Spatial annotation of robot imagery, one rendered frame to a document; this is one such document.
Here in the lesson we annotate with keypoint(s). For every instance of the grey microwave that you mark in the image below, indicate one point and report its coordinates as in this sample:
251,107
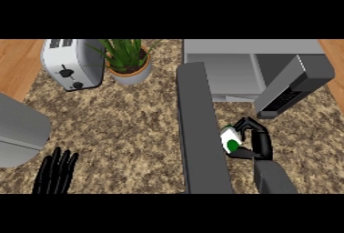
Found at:
260,77

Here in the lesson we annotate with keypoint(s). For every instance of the grey rounded appliance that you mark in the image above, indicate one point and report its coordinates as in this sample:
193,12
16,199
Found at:
19,133

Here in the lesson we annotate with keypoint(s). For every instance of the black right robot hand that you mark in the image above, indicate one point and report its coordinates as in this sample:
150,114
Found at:
260,142

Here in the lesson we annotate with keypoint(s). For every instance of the white and green milk carton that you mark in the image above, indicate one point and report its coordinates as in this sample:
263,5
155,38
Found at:
230,139

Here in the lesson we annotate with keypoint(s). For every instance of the silver toaster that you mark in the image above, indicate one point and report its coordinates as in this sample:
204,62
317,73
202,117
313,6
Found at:
71,63

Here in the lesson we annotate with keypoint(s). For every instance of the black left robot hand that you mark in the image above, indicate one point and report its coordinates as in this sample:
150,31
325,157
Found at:
54,176

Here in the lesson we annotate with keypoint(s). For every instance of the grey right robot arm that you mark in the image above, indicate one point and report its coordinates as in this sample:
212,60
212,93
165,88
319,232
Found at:
273,177

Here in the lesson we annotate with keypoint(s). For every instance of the green plant in grey pot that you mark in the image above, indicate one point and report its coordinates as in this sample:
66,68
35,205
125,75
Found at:
127,59

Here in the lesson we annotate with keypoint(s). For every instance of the dark grey microwave door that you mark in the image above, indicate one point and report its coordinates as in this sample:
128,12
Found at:
199,130

